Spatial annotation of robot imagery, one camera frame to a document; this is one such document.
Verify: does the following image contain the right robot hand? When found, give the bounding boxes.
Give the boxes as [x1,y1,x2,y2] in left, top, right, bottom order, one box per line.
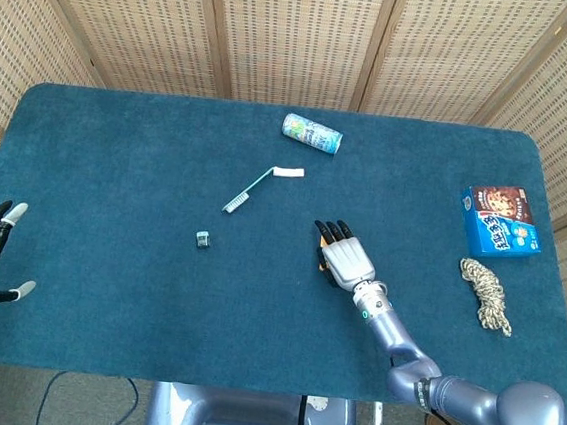
[308,217,382,294]

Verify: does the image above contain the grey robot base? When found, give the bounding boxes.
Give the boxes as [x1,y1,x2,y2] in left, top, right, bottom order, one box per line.
[141,378,363,425]

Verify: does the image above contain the light blue cleaning brush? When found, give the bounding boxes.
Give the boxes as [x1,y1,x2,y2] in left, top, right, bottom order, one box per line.
[220,161,307,221]

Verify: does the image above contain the drink can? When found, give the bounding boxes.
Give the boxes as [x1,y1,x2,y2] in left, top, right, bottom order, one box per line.
[278,111,346,157]

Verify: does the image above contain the blue cookie box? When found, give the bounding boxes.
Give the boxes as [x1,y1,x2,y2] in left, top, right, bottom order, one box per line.
[455,182,549,264]

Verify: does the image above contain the blue felt table cover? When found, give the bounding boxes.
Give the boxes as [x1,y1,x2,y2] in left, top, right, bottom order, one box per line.
[0,77,567,424]

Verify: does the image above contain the bamboo folding screen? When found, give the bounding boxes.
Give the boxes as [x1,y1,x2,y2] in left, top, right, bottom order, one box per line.
[0,0,567,361]

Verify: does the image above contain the coiled beige rope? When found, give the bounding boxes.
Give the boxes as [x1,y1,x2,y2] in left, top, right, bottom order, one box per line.
[453,257,520,339]

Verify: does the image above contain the blue floor cable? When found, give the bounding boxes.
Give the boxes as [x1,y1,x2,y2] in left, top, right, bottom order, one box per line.
[34,368,142,425]

